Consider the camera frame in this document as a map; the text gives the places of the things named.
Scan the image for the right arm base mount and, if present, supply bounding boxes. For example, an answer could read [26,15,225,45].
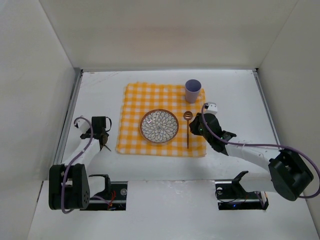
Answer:
[214,171,269,211]

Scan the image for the left aluminium rail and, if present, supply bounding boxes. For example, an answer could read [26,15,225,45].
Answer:
[50,67,83,167]

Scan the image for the yellow checkered cloth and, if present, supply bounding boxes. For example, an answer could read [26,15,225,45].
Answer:
[116,82,207,158]

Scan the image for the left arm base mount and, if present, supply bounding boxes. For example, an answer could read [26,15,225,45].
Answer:
[82,174,128,212]

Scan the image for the copper spoon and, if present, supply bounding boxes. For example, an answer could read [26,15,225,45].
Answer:
[183,111,193,148]

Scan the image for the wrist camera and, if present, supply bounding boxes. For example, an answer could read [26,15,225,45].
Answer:
[73,115,90,134]
[204,102,218,115]

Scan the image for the lilac cup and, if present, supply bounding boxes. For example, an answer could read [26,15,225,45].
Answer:
[184,79,202,104]

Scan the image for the right aluminium rail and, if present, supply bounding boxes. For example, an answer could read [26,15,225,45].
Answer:
[252,68,280,145]

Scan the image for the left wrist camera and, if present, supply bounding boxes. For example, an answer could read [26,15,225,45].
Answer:
[73,115,90,134]

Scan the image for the floral patterned plate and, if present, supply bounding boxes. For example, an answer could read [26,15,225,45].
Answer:
[139,108,179,145]

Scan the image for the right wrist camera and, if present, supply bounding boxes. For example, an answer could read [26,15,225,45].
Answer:
[204,102,218,115]

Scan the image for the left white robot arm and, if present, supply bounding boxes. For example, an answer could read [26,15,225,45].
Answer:
[48,116,116,214]

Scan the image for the aluminium rail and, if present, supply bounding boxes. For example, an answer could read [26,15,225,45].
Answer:
[252,68,280,145]
[50,67,83,167]

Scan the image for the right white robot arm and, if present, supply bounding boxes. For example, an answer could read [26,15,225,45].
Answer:
[189,112,320,201]

